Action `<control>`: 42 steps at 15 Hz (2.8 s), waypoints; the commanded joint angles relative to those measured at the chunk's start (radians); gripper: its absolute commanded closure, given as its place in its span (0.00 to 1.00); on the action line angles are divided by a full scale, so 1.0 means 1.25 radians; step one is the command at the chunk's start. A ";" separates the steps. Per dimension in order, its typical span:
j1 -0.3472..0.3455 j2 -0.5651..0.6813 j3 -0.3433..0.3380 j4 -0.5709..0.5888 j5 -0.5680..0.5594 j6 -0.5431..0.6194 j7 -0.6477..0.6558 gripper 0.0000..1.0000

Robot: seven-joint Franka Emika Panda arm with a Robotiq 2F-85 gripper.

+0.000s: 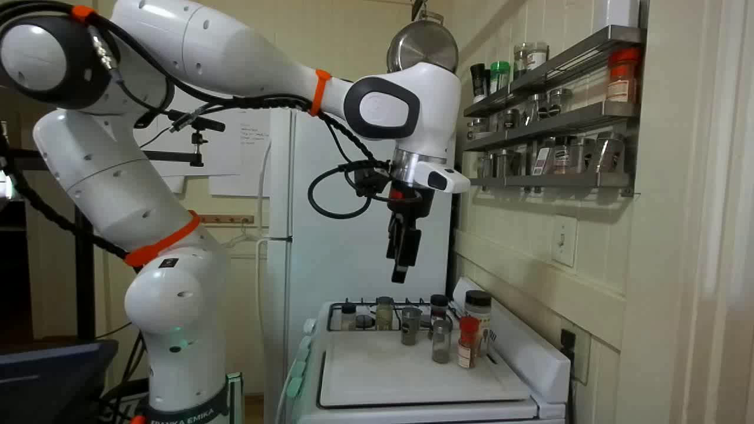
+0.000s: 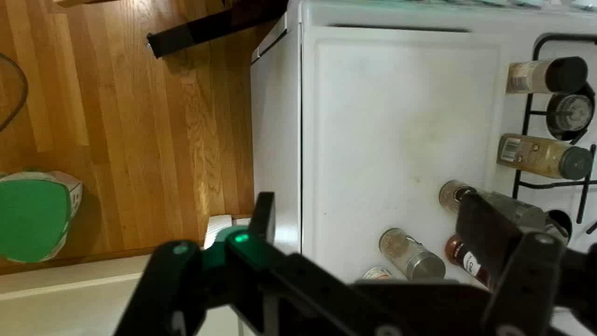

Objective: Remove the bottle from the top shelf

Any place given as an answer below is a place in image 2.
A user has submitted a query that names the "slim black-lid glass jar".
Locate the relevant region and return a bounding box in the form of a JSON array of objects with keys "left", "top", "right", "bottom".
[{"left": 436, "top": 178, "right": 574, "bottom": 247}]

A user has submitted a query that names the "clear glass spice jar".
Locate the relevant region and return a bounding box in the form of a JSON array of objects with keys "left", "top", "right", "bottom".
[{"left": 376, "top": 227, "right": 447, "bottom": 283}]

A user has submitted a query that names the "small black-lid spice jar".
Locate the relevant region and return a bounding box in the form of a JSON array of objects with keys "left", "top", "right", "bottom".
[{"left": 503, "top": 55, "right": 591, "bottom": 98}]

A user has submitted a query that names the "white gas stove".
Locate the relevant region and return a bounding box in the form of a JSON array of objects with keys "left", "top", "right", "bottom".
[{"left": 249, "top": 0, "right": 597, "bottom": 336}]

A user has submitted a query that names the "black stove burner grate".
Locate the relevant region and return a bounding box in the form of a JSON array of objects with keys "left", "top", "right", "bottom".
[{"left": 510, "top": 34, "right": 597, "bottom": 228}]

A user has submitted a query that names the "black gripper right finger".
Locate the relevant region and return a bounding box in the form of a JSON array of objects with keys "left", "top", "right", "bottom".
[{"left": 454, "top": 187, "right": 566, "bottom": 336}]

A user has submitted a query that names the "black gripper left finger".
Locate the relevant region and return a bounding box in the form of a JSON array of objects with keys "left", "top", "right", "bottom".
[{"left": 223, "top": 191, "right": 350, "bottom": 314}]

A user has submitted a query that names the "grey-lid glass spice jar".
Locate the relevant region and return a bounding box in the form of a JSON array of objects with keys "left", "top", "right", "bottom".
[
  {"left": 494, "top": 131, "right": 592, "bottom": 184},
  {"left": 544, "top": 92, "right": 597, "bottom": 144}
]

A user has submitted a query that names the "thin black cable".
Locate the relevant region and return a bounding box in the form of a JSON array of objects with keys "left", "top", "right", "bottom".
[{"left": 0, "top": 53, "right": 31, "bottom": 135}]

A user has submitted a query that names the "white cutting board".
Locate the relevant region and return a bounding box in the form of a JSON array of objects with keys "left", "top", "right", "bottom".
[{"left": 301, "top": 23, "right": 507, "bottom": 292}]

